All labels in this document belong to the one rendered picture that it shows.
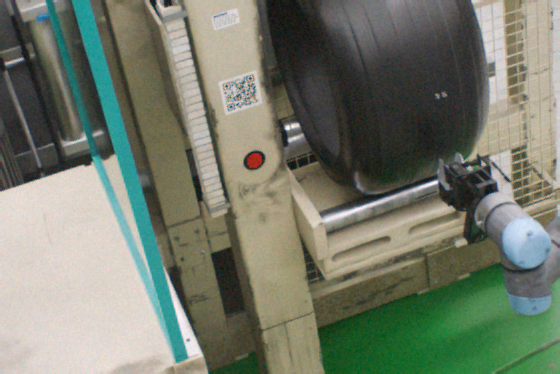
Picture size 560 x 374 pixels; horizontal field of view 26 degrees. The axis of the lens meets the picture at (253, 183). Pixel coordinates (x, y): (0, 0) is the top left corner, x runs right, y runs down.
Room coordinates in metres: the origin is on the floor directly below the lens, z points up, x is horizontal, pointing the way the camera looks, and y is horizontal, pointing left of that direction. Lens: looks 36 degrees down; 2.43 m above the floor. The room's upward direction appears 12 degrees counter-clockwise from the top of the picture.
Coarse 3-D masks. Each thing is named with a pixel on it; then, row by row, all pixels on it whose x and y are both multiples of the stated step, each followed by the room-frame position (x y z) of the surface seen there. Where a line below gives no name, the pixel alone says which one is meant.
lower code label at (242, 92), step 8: (248, 72) 1.94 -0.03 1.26; (256, 72) 1.94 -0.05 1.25; (232, 80) 1.93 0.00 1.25; (240, 80) 1.94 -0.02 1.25; (248, 80) 1.94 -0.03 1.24; (256, 80) 1.94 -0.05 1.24; (224, 88) 1.93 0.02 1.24; (232, 88) 1.93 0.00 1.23; (240, 88) 1.94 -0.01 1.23; (248, 88) 1.94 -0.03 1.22; (256, 88) 1.94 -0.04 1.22; (224, 96) 1.93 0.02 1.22; (232, 96) 1.93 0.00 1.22; (240, 96) 1.94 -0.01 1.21; (248, 96) 1.94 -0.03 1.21; (256, 96) 1.94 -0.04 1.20; (224, 104) 1.93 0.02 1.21; (232, 104) 1.93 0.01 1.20; (240, 104) 1.94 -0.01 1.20; (248, 104) 1.94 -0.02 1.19; (256, 104) 1.94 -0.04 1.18; (232, 112) 1.93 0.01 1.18
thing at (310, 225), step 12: (288, 168) 2.04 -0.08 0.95; (300, 192) 1.95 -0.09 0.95; (300, 204) 1.91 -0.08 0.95; (312, 204) 1.91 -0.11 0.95; (300, 216) 1.91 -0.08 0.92; (312, 216) 1.87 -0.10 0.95; (300, 228) 1.93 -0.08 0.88; (312, 228) 1.84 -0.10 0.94; (324, 228) 1.84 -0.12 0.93; (312, 240) 1.85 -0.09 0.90; (324, 240) 1.84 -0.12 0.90; (312, 252) 1.87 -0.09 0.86; (324, 252) 1.84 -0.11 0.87
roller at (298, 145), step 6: (294, 138) 2.18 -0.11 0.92; (300, 138) 2.18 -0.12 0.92; (294, 144) 2.17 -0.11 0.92; (300, 144) 2.17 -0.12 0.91; (306, 144) 2.17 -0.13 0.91; (288, 150) 2.16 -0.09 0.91; (294, 150) 2.16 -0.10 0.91; (300, 150) 2.16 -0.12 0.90; (306, 150) 2.17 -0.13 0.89; (288, 156) 2.16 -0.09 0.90; (294, 156) 2.16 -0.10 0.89
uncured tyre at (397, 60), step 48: (288, 0) 2.32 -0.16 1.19; (336, 0) 1.90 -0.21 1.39; (384, 0) 1.89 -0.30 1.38; (432, 0) 1.89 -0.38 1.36; (288, 48) 2.28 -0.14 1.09; (336, 48) 1.86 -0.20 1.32; (384, 48) 1.83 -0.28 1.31; (432, 48) 1.84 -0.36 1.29; (480, 48) 1.87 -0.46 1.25; (288, 96) 2.19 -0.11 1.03; (336, 96) 1.85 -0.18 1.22; (384, 96) 1.80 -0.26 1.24; (432, 96) 1.81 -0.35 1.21; (480, 96) 1.83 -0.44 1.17; (336, 144) 2.13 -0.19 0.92; (384, 144) 1.79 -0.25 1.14; (432, 144) 1.81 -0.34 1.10
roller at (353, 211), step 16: (432, 176) 1.95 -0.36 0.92; (384, 192) 1.93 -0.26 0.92; (400, 192) 1.92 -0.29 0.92; (416, 192) 1.92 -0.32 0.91; (432, 192) 1.93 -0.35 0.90; (336, 208) 1.91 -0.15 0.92; (352, 208) 1.90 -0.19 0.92; (368, 208) 1.90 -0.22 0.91; (384, 208) 1.91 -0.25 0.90; (336, 224) 1.89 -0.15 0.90
